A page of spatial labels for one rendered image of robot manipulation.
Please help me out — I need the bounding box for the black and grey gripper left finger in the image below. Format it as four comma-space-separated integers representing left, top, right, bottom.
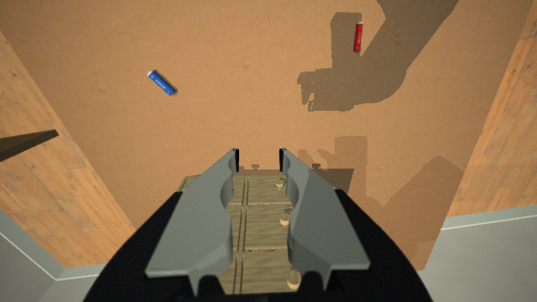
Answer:
82, 148, 239, 302

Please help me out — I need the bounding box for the red battery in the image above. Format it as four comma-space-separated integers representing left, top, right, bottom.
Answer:
353, 22, 363, 51

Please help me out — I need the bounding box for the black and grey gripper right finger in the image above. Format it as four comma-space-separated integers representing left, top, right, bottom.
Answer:
279, 148, 433, 302

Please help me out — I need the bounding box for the blue aa battery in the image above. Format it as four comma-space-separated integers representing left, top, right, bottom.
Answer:
147, 70, 175, 96

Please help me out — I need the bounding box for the brown wooden chest of drawers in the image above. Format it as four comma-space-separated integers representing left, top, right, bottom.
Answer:
176, 175, 292, 294

